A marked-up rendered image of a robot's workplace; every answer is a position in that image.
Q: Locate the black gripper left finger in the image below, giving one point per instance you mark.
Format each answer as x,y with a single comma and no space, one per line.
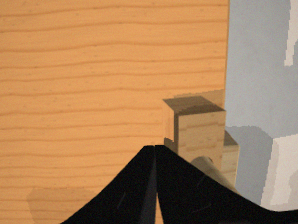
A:
130,198

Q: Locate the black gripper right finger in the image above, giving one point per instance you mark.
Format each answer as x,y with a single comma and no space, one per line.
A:
186,195

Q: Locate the tan wooden dowel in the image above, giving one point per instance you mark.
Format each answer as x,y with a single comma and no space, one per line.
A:
204,164

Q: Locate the light wooden board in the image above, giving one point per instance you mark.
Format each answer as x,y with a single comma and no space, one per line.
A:
81,89

